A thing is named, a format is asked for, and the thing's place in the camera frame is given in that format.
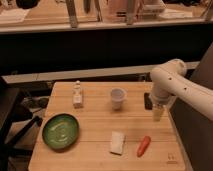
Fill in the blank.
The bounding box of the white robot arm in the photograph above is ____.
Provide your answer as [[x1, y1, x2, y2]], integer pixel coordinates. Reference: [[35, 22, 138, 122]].
[[150, 59, 213, 121]]

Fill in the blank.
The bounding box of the black rectangular block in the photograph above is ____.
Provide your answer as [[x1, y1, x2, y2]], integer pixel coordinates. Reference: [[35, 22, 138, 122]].
[[144, 93, 152, 110]]

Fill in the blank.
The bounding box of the orange carrot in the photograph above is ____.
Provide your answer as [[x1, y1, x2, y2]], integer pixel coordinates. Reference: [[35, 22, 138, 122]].
[[137, 136, 151, 157]]

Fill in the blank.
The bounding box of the white plastic cup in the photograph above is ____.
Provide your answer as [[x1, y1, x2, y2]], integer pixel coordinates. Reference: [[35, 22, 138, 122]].
[[110, 88, 126, 110]]

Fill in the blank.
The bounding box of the white sponge block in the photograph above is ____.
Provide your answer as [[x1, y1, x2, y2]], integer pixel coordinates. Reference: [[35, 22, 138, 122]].
[[110, 131, 125, 155]]

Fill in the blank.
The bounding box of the small white bottle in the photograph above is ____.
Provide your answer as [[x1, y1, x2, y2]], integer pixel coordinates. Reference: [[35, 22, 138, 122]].
[[73, 81, 83, 108]]

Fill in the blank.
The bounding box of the green round plate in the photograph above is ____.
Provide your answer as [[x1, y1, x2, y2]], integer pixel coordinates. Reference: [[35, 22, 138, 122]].
[[42, 113, 80, 150]]

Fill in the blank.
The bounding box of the black chair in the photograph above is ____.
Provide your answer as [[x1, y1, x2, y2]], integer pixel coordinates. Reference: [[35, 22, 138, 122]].
[[0, 75, 44, 171]]

